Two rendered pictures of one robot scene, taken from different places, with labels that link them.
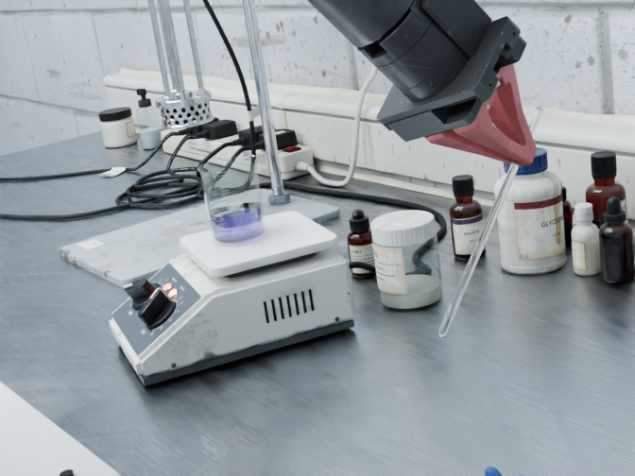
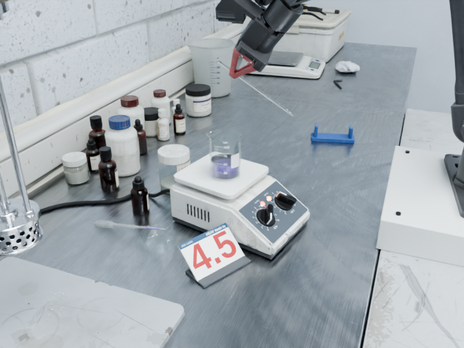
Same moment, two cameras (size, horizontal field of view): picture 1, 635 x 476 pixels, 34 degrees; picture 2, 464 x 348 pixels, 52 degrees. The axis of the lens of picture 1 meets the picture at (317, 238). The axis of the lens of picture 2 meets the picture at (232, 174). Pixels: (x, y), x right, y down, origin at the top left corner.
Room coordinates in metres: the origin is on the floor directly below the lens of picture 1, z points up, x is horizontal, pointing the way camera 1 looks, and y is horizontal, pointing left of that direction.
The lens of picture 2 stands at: (1.32, 0.63, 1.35)
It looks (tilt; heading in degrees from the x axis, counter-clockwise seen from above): 28 degrees down; 233
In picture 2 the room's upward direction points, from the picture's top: straight up
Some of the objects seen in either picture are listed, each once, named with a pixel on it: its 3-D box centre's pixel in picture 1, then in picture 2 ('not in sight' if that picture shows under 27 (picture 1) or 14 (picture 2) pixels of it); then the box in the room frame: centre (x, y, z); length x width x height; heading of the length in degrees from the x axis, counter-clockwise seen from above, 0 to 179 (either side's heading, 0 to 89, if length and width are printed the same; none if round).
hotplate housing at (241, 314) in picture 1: (237, 293); (234, 200); (0.90, 0.08, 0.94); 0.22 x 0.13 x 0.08; 109
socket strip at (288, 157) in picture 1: (231, 147); not in sight; (1.64, 0.12, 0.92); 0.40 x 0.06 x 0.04; 32
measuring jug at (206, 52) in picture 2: not in sight; (217, 67); (0.52, -0.52, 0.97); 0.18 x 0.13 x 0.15; 165
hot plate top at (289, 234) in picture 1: (256, 241); (221, 173); (0.91, 0.06, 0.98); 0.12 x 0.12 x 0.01; 19
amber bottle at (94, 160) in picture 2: (558, 212); (92, 154); (1.02, -0.25, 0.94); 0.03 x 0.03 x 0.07
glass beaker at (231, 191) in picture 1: (236, 198); (223, 154); (0.92, 0.07, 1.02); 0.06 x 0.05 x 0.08; 123
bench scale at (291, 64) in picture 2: not in sight; (286, 63); (0.18, -0.58, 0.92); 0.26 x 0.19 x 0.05; 127
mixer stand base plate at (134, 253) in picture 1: (199, 231); (42, 330); (1.25, 0.14, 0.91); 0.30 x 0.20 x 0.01; 122
